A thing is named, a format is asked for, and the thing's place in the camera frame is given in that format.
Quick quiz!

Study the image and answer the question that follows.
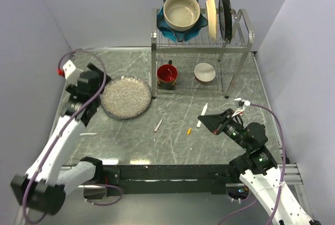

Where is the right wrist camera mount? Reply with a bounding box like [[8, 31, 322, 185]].
[[231, 98, 251, 118]]

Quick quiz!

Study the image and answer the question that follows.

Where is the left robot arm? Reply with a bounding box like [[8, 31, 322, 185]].
[[10, 63, 111, 215]]

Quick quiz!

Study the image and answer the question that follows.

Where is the speckled ceramic plate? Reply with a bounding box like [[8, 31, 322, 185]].
[[100, 75, 152, 120]]

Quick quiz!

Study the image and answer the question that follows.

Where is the white pen red tip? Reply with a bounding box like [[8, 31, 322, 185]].
[[154, 118, 163, 133]]

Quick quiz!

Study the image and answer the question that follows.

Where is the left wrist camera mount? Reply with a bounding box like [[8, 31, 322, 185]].
[[57, 60, 83, 84]]

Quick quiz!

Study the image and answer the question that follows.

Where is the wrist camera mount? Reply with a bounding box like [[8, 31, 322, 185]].
[[231, 98, 251, 118], [57, 60, 83, 84]]

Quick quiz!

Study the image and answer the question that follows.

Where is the steel dish rack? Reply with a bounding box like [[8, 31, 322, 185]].
[[151, 9, 255, 99]]

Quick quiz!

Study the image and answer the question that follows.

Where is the small white bowl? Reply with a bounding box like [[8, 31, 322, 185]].
[[194, 63, 216, 84]]

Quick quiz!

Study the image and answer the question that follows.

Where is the cream plate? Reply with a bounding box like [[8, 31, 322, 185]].
[[205, 0, 217, 43]]

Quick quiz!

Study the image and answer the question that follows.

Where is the white pen green tip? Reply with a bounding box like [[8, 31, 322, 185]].
[[196, 103, 208, 128]]

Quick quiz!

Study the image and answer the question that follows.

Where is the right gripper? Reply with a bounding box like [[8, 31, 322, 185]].
[[197, 107, 250, 150]]

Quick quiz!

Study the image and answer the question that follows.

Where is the blue flower-shaped bowl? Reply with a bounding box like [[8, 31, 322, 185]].
[[157, 0, 208, 42]]

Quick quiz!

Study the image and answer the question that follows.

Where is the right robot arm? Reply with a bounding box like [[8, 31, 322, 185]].
[[198, 108, 320, 224]]

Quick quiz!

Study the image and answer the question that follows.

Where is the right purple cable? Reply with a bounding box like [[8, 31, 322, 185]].
[[217, 100, 286, 225]]

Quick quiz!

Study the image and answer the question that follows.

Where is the black plate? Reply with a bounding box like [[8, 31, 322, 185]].
[[218, 0, 232, 43]]

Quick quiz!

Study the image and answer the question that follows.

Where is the black base bar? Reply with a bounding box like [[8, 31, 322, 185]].
[[104, 164, 241, 195]]

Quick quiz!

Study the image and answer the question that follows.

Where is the beige ceramic bowl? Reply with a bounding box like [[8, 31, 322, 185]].
[[163, 0, 201, 31]]

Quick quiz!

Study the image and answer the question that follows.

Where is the red and black mug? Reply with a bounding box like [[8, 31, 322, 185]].
[[157, 60, 178, 90]]

